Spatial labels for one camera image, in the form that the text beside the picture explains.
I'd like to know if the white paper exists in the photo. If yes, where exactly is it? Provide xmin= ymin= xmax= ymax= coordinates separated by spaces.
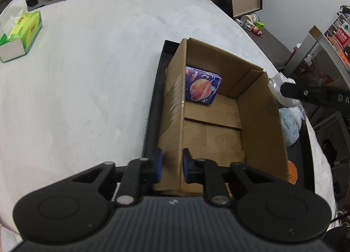
xmin=269 ymin=73 xmax=304 ymax=110

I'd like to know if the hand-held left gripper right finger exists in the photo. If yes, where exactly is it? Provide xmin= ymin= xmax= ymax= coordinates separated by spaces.
xmin=182 ymin=148 xmax=277 ymax=205

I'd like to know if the white jar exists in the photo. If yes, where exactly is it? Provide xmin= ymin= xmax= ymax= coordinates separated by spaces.
xmin=241 ymin=14 xmax=260 ymax=24

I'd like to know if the brown cardboard box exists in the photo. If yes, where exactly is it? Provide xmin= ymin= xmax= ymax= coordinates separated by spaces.
xmin=152 ymin=37 xmax=290 ymax=196

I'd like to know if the grey pink plush toy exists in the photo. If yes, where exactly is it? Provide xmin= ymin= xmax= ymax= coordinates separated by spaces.
xmin=279 ymin=107 xmax=303 ymax=147

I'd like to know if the burger plush toy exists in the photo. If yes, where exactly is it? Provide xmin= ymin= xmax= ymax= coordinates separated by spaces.
xmin=287 ymin=160 xmax=298 ymax=185

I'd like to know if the black tray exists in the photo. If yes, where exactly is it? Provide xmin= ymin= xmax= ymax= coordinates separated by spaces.
xmin=142 ymin=39 xmax=315 ymax=195

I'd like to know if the purple tissue pack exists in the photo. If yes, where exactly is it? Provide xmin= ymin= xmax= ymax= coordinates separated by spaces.
xmin=185 ymin=66 xmax=222 ymax=105

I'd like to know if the red toy figure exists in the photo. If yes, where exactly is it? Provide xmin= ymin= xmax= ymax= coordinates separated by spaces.
xmin=246 ymin=22 xmax=264 ymax=36

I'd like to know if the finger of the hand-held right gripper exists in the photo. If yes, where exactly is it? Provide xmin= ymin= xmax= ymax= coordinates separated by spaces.
xmin=282 ymin=82 xmax=328 ymax=104

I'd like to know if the green tissue box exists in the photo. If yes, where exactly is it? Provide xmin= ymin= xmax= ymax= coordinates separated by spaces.
xmin=0 ymin=0 xmax=43 ymax=63

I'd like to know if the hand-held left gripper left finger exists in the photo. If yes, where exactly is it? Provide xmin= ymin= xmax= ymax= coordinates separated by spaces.
xmin=70 ymin=148 xmax=164 ymax=205

